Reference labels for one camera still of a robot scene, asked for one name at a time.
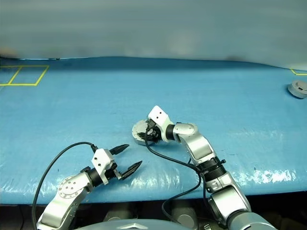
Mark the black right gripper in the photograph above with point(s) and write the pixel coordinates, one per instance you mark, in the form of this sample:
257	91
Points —
154	134

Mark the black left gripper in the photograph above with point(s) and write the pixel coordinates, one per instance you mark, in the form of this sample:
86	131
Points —
112	174

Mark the silver domed motor lid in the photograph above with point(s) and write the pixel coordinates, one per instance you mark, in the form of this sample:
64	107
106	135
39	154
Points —
296	89

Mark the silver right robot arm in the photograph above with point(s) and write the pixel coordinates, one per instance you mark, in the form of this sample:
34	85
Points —
199	146

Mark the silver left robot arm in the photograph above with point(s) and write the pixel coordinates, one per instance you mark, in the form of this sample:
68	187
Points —
68	189

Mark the blue table cover sheet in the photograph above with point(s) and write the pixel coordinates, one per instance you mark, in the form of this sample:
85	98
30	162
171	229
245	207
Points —
96	107

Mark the dark rounded shape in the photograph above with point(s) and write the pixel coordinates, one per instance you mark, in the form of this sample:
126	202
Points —
183	215
115	214

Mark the grey robot torso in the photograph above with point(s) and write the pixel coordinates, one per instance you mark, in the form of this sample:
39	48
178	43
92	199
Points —
108	226

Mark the yellow tape double square marking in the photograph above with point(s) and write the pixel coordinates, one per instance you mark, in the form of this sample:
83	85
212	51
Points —
35	84

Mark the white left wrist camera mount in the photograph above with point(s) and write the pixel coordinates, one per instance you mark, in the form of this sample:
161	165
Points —
100	159

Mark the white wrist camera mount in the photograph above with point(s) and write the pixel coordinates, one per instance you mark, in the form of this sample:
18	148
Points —
159	115
100	159

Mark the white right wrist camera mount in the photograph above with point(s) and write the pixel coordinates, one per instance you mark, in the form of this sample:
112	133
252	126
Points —
159	115

